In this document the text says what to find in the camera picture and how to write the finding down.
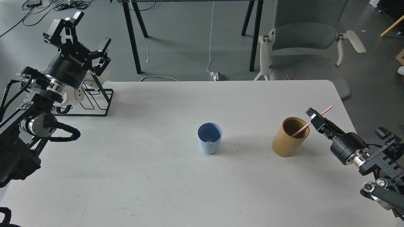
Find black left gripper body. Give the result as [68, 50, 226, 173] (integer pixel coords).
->
[44, 43, 95, 89]

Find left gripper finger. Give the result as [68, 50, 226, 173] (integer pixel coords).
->
[88, 38, 112, 76]
[43, 11, 85, 53]

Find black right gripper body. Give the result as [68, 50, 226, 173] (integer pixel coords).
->
[325, 129, 369, 166]

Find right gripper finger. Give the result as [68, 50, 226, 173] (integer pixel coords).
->
[306, 108, 331, 133]
[322, 118, 344, 139]

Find pink chopstick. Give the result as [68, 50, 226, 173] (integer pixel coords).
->
[291, 105, 333, 138]

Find blue cup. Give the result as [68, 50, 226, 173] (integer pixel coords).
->
[197, 122, 223, 154]

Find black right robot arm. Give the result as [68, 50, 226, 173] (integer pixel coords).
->
[306, 108, 404, 227]

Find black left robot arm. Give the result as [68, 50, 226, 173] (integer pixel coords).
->
[0, 11, 114, 188]

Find white cup on rack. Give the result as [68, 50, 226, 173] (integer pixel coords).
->
[54, 83, 85, 107]

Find bamboo cup holder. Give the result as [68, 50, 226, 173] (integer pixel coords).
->
[271, 117, 309, 157]

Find white container behind rack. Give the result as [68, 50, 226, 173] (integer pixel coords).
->
[88, 70, 110, 84]

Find black table legs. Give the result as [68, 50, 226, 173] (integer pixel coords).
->
[117, 0, 264, 74]

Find grey office chair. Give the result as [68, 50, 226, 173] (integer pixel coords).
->
[254, 0, 366, 102]

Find white sneaker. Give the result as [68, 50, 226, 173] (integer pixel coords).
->
[398, 66, 404, 76]

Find wooden stick on floor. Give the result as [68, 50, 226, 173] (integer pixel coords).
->
[380, 24, 403, 37]

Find black floor cables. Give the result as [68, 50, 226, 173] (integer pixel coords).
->
[0, 0, 92, 38]

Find black wire dish rack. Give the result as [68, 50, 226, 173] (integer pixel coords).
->
[51, 72, 114, 116]

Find white cable with plug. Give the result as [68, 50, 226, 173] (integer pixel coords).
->
[205, 2, 225, 81]

